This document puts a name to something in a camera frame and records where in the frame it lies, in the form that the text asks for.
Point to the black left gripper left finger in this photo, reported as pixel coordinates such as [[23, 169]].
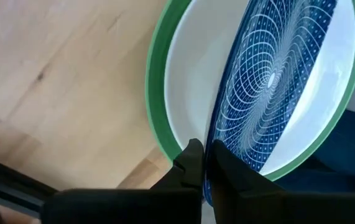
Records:
[[164, 205]]

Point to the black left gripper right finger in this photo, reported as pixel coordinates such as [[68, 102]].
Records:
[[242, 199]]

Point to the blue patterned plate white underside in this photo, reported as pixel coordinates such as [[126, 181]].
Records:
[[267, 77]]

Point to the green bowl white inside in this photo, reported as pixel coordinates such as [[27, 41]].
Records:
[[189, 62]]

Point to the black table frame rail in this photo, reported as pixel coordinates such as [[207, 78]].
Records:
[[15, 179]]

